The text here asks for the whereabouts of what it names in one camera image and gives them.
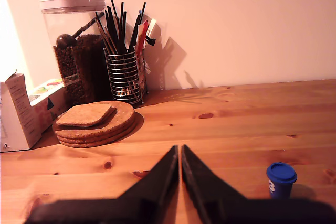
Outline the blue coffee capsule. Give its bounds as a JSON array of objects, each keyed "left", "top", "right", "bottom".
[{"left": 266, "top": 162, "right": 298, "bottom": 200}]

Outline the round cork trivet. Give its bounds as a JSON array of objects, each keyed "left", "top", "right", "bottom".
[
  {"left": 55, "top": 119, "right": 138, "bottom": 144},
  {"left": 59, "top": 126, "right": 138, "bottom": 148},
  {"left": 52, "top": 100, "right": 136, "bottom": 138}
]

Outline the square cork coaster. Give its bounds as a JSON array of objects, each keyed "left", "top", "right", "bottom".
[
  {"left": 86, "top": 105, "right": 118, "bottom": 128},
  {"left": 56, "top": 103, "right": 113, "bottom": 127}
]

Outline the crumpled white paper packet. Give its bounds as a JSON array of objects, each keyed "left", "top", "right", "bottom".
[{"left": 138, "top": 50, "right": 152, "bottom": 91}]

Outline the colourful printed box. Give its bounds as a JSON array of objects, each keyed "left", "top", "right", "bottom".
[{"left": 27, "top": 78, "right": 69, "bottom": 133}]

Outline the red and white packet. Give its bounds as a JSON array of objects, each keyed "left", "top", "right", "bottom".
[{"left": 135, "top": 23, "right": 148, "bottom": 61}]

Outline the white carton box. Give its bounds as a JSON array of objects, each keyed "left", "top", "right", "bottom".
[{"left": 0, "top": 73, "right": 43, "bottom": 153}]

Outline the brown wooden chopstick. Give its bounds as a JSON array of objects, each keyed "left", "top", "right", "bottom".
[{"left": 97, "top": 20, "right": 118, "bottom": 55}]

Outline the white flat packet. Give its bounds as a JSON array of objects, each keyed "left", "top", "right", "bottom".
[{"left": 145, "top": 18, "right": 158, "bottom": 38}]

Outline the black chopstick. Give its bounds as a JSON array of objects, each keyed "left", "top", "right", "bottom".
[
  {"left": 110, "top": 0, "right": 124, "bottom": 41},
  {"left": 128, "top": 2, "right": 146, "bottom": 51},
  {"left": 104, "top": 9, "right": 118, "bottom": 51},
  {"left": 94, "top": 11, "right": 116, "bottom": 54},
  {"left": 120, "top": 1, "right": 124, "bottom": 51}
]

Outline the dark wooden scoop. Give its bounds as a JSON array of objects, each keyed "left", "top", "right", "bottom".
[{"left": 56, "top": 15, "right": 105, "bottom": 49}]

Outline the clear storage jar white lid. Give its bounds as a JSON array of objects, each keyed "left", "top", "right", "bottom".
[{"left": 39, "top": 0, "right": 113, "bottom": 105}]

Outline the metal wire utensil holder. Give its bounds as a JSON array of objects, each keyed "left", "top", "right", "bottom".
[{"left": 103, "top": 46, "right": 148, "bottom": 105}]

